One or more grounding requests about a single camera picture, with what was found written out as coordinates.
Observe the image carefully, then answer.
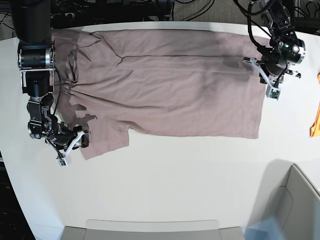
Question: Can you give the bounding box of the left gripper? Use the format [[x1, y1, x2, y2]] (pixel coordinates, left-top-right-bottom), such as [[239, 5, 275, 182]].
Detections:
[[259, 47, 302, 84]]

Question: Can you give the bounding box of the blue cloth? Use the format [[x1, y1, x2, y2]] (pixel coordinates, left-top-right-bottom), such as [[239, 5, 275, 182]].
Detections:
[[242, 217, 284, 240]]

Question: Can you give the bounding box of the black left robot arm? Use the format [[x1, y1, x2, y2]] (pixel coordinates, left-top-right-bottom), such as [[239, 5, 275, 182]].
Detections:
[[246, 0, 306, 88]]

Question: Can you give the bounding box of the mauve T-shirt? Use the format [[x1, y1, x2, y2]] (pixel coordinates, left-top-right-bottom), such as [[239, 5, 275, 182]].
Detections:
[[52, 29, 265, 160]]

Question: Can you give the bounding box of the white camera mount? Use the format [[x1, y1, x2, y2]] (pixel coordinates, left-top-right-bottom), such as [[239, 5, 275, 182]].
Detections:
[[56, 130, 89, 167], [243, 57, 283, 100]]

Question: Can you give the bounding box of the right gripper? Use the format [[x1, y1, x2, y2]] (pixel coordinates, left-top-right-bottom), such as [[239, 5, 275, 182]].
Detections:
[[46, 122, 89, 151]]

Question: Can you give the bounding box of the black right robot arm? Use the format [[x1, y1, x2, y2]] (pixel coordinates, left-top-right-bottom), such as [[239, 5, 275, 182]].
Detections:
[[9, 0, 89, 152]]

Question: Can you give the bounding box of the orange cloth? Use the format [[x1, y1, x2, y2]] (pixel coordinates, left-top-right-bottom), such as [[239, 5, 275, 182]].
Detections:
[[309, 72, 320, 138]]

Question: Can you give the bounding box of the grey bin right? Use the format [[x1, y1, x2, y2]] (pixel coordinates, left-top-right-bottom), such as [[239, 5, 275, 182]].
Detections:
[[262, 164, 320, 240]]

